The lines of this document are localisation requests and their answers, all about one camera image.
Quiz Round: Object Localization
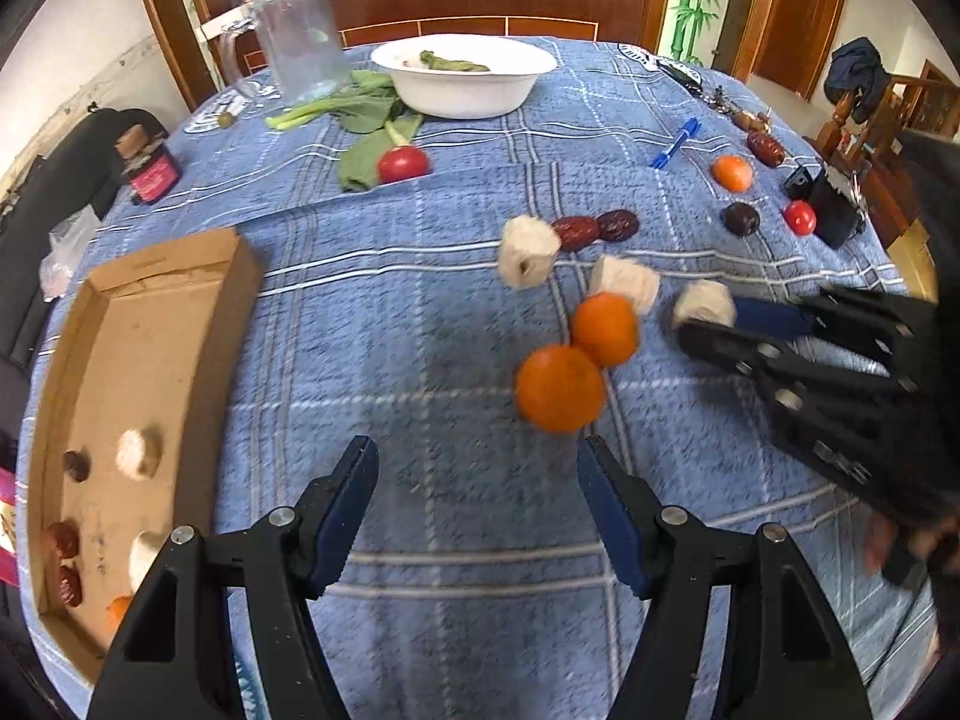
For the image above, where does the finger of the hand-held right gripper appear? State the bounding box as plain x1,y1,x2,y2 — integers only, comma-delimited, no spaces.
677,319,920,410
731,285,938,374

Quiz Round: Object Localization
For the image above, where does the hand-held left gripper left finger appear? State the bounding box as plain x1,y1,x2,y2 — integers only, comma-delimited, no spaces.
86,435,380,720

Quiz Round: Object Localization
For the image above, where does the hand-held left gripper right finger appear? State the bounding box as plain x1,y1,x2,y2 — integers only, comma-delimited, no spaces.
576,435,875,720

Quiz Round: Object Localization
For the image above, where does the brown cardboard box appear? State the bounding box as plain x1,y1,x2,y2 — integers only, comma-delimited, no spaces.
26,227,263,687

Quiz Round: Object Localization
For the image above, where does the person's right hand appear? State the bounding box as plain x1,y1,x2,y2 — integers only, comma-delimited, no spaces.
862,510,960,593

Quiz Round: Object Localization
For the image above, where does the dark purple plum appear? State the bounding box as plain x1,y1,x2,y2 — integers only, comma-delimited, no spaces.
721,202,761,237

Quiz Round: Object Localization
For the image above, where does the black container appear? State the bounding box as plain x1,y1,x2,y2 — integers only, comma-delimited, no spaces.
808,169,868,250

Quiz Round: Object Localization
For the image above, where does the small orange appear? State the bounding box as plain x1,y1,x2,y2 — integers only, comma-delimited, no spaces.
712,155,755,192

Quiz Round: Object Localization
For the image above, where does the blue pen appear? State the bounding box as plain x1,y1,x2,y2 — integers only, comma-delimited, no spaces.
650,118,702,170

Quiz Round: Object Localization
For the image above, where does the blue plaid tablecloth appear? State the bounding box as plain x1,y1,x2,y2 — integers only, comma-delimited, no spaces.
15,34,938,720

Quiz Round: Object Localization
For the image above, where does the metal key bunch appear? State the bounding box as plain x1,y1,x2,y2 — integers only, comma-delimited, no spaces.
705,86,770,132

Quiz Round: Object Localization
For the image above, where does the wooden chair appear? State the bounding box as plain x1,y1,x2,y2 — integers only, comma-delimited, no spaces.
814,60,960,166

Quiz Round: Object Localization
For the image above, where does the dark blue jacket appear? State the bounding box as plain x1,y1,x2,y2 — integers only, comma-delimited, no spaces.
825,37,893,125

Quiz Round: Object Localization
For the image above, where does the wooden door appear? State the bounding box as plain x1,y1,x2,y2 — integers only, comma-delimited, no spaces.
752,0,850,102

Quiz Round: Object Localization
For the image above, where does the pink packet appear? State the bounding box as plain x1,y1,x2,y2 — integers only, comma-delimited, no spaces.
0,465,23,587

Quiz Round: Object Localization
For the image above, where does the white bowl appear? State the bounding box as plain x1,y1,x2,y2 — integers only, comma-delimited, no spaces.
371,34,558,119

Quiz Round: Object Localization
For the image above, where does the clear plastic bag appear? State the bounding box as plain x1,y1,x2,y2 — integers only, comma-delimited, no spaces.
40,205,103,302

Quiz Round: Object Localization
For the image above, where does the green vegetable leaf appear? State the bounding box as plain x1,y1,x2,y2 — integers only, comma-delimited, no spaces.
418,50,492,75

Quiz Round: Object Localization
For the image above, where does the dark bottle with pink label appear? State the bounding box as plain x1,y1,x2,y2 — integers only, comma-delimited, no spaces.
116,126,181,206

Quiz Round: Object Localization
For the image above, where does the green bok choy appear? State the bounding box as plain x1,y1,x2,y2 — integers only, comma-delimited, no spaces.
266,69,425,192

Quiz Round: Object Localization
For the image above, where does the wooden counter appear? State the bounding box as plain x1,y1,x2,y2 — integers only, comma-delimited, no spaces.
330,0,647,47

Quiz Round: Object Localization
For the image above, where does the black sofa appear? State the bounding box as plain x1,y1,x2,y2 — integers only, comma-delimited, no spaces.
0,109,170,368

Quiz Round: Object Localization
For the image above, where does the clear plastic pitcher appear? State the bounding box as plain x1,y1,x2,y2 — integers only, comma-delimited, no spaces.
217,0,353,102

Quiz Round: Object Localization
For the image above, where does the bamboo wall decal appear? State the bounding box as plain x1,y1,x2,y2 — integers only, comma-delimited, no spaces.
660,0,732,66

